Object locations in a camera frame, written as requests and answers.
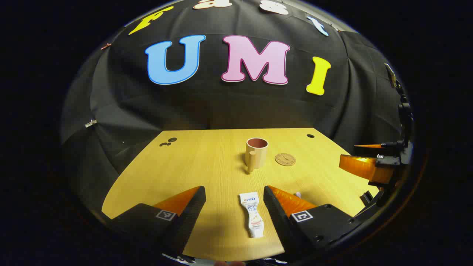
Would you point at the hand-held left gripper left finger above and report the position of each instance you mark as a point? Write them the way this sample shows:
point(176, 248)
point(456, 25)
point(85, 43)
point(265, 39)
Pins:
point(192, 210)

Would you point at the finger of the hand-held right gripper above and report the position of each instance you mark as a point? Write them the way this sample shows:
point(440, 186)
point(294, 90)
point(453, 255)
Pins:
point(362, 168)
point(369, 146)

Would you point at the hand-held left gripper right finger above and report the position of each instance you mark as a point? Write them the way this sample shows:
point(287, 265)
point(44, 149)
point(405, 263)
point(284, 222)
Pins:
point(275, 214)

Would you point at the white toothpaste tube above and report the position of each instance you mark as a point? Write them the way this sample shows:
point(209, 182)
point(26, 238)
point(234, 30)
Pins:
point(253, 214)

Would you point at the round brown coaster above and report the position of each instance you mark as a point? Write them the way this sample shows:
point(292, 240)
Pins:
point(285, 159)

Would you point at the wooden desktop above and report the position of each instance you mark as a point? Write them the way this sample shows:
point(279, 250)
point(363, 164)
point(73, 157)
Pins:
point(207, 162)

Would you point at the black backdrop cloth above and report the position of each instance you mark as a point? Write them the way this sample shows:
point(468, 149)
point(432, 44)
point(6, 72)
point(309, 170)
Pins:
point(221, 107)

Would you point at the silver binder clip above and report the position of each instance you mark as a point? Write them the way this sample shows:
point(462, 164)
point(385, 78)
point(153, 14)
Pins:
point(91, 123)

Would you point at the copper binder clip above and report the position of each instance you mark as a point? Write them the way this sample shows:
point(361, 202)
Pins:
point(106, 46)

